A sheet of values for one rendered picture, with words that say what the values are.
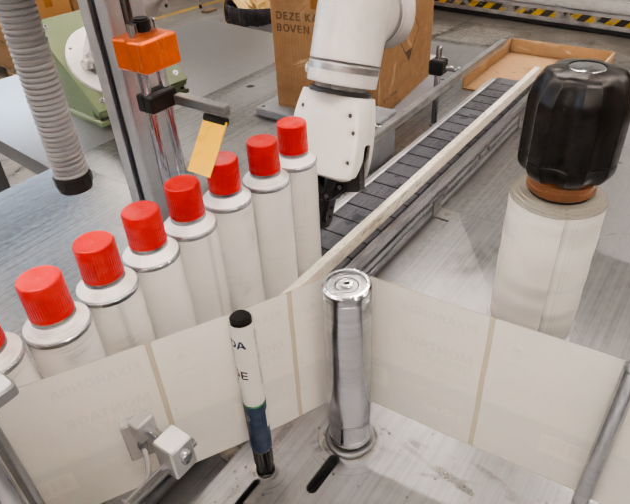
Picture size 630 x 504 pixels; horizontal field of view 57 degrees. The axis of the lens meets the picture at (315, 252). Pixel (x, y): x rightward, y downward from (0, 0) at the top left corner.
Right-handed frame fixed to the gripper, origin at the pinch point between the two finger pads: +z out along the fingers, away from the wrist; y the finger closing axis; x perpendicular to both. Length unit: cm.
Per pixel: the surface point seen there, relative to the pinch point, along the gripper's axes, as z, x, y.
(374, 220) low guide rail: 0.8, 6.6, 4.6
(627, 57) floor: -43, 394, -22
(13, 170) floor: 64, 99, -246
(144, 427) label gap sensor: 6.8, -37.6, 11.5
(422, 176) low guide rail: -3.9, 19.8, 4.6
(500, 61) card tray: -23, 95, -12
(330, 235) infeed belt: 4.6, 5.7, -1.2
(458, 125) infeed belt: -9.8, 45.5, -1.0
